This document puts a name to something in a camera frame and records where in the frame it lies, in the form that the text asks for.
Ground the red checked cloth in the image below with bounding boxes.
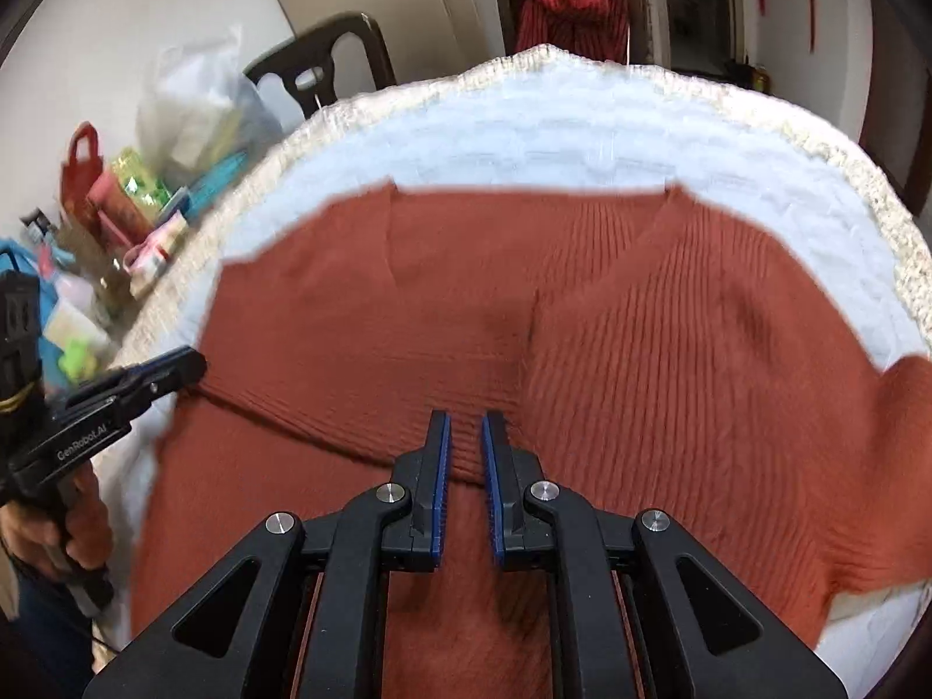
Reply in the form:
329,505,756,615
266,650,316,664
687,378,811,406
512,0,629,65

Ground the dark chair with red cloth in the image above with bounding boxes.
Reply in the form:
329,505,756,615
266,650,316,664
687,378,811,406
497,0,649,65

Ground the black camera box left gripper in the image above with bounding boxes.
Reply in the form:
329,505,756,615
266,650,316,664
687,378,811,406
0,270,43,415

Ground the green patterned box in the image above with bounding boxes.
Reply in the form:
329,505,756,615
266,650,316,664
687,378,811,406
111,147,172,224

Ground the white quilted lace tablecloth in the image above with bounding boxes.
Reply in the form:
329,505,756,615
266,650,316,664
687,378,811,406
93,44,932,693

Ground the blue plastic item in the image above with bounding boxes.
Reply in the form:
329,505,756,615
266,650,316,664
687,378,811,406
0,238,62,374

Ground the dark wooden chair left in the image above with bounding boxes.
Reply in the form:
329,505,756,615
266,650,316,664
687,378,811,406
245,11,397,118

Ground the person's left hand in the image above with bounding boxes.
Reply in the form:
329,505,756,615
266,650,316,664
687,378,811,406
2,463,114,583

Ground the red gift bag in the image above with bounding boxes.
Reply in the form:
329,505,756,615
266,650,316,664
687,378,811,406
60,122,103,231

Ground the rust orange knit sweater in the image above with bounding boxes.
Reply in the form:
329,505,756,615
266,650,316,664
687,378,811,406
131,185,930,697

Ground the green capped white bottle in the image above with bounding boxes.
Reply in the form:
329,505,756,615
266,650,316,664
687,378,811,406
43,298,111,383

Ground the white plastic bag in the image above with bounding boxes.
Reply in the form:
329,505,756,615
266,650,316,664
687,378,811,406
136,26,283,189

